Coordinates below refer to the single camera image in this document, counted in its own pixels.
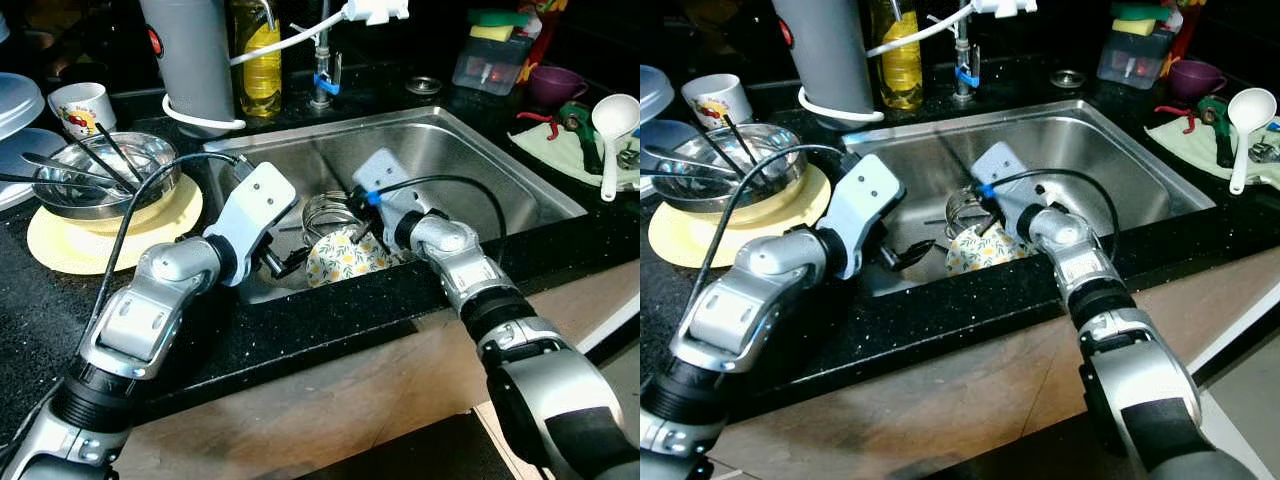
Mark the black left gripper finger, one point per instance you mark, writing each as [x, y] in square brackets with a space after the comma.
[296, 264]
[912, 257]

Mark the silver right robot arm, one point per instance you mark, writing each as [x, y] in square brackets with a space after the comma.
[1150, 380]
[540, 400]

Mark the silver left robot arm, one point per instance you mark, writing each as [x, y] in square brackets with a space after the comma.
[740, 320]
[130, 330]

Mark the clear glass jar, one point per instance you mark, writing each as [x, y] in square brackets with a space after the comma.
[325, 215]
[960, 210]

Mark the floral print plate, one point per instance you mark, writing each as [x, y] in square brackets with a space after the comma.
[340, 258]
[980, 250]

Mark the stainless steel sink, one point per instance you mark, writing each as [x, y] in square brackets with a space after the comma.
[1100, 140]
[460, 150]

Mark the wide steel bowl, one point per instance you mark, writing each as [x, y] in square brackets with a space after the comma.
[150, 190]
[775, 185]

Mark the beige cabinet door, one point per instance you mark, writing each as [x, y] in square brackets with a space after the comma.
[950, 390]
[330, 390]

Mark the steel tap with blue clip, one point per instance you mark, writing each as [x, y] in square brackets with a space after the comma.
[325, 85]
[965, 75]

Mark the round steel hole cover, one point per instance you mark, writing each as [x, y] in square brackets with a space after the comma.
[423, 85]
[1068, 78]

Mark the black chopstick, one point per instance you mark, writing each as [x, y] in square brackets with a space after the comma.
[728, 158]
[100, 165]
[120, 153]
[748, 150]

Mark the yellow oil bottle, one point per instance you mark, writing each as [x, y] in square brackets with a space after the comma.
[262, 80]
[900, 70]

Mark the yellow plate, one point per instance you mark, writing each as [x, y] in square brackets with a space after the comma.
[700, 245]
[80, 250]

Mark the clear plastic sponge container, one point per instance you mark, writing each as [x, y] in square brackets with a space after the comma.
[490, 70]
[1135, 62]

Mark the grey water filter canister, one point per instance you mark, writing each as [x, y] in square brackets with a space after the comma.
[825, 50]
[190, 50]

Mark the light green cloth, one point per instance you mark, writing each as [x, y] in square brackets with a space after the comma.
[1195, 145]
[560, 150]

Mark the white tap filter attachment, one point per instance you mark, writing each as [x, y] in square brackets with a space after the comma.
[375, 10]
[1000, 8]

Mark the steel spoon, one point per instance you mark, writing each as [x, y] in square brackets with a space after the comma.
[690, 160]
[60, 167]

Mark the white printed mug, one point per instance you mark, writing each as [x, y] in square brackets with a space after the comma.
[85, 105]
[720, 97]

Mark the steel cutlery piece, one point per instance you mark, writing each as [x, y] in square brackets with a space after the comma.
[35, 182]
[670, 176]

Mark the black floor mat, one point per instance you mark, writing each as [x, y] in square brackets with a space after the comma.
[420, 455]

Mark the yellow sponge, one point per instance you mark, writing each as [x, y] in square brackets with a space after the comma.
[1133, 27]
[490, 33]

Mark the purple cup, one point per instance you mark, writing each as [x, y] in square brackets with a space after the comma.
[555, 88]
[1195, 80]

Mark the green red can opener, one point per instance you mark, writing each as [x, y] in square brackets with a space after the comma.
[573, 115]
[1213, 112]

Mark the green sponge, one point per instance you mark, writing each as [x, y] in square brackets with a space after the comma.
[500, 18]
[1140, 12]

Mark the red printed pouch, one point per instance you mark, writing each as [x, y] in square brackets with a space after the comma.
[1185, 30]
[545, 40]

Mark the white plastic ladle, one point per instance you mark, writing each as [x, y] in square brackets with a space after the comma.
[615, 115]
[1252, 108]

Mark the white tiered storage rack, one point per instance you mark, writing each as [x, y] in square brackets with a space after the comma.
[20, 100]
[655, 95]

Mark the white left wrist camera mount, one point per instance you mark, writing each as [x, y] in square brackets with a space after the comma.
[865, 200]
[255, 210]

